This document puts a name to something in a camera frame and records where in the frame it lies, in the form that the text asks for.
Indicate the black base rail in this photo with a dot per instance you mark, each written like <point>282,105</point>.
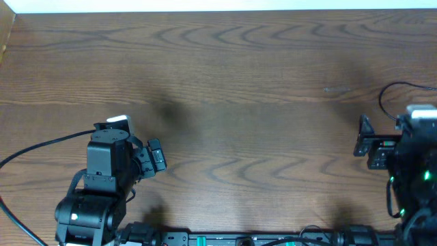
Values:
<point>143,234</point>

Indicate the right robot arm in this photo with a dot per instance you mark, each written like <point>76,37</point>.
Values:
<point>410,160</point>

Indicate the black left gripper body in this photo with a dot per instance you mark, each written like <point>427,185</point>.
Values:
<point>144,158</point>

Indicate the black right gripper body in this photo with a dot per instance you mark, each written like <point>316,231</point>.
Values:
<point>384,145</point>

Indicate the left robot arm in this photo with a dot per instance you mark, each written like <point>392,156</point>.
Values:
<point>95,204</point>

